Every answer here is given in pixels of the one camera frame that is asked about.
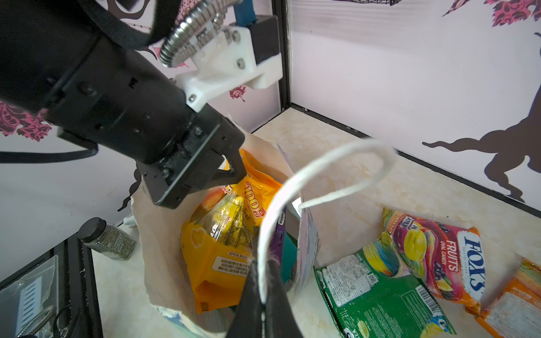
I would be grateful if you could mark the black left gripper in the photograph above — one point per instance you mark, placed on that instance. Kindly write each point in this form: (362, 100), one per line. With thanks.
(117, 99)

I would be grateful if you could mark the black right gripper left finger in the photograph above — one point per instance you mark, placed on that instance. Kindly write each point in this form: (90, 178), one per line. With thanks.
(247, 322)

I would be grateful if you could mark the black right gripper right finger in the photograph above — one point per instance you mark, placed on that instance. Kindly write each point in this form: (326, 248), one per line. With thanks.
(279, 320)

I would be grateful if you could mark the pink Fox's candy packet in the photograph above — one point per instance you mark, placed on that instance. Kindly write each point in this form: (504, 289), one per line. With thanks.
(278, 241)

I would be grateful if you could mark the teal Fox's candy packet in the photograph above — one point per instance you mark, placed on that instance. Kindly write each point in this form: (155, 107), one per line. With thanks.
(289, 259)

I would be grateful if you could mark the yellow snack packet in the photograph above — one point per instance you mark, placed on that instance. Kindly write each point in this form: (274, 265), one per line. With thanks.
(217, 240)

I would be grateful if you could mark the green snack packet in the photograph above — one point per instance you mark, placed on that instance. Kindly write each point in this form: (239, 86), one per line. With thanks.
(371, 293)

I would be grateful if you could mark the floral paper gift bag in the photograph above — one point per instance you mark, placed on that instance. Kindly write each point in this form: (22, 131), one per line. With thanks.
(166, 278)

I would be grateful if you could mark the spice jar black lid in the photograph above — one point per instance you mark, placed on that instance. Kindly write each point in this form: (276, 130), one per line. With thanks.
(107, 239)

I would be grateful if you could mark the yellow-pink Fox's candy packet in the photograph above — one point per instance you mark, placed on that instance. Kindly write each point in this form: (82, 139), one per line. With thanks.
(448, 259)

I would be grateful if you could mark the small orange snack packet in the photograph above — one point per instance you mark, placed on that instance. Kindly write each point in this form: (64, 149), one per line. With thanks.
(516, 311)

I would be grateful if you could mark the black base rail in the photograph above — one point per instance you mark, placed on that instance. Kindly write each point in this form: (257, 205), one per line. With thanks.
(60, 283)

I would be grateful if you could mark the black wire basket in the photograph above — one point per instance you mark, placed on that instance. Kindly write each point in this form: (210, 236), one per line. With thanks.
(383, 2)

